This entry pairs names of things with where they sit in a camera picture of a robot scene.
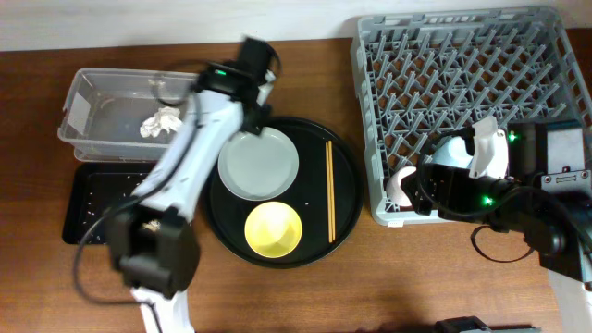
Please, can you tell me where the yellow bowl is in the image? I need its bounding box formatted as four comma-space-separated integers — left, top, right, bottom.
244, 202, 302, 259

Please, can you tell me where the round black tray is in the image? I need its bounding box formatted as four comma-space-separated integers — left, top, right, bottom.
202, 117, 364, 269

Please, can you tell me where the pink cup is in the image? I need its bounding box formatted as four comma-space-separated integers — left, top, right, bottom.
386, 166, 416, 207

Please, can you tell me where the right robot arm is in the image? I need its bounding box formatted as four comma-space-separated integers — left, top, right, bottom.
400, 117, 591, 332

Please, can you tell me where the blue cup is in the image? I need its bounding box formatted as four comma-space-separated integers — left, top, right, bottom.
432, 137, 473, 169

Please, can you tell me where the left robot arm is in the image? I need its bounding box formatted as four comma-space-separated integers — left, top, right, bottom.
104, 38, 281, 332

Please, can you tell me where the left wooden chopstick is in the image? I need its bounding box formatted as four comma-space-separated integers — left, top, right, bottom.
325, 142, 334, 244

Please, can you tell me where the clear plastic bin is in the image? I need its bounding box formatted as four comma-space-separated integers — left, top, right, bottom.
57, 68, 197, 162

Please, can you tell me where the black rectangular tray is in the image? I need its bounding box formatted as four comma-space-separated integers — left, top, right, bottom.
62, 163, 154, 244

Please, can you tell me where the white tissue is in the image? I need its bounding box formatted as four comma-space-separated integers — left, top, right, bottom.
140, 106, 183, 138

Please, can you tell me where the grey plate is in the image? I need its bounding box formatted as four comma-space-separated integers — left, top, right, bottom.
217, 127, 300, 201

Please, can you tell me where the grey dishwasher rack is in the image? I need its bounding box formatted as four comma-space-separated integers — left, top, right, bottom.
351, 6, 591, 228

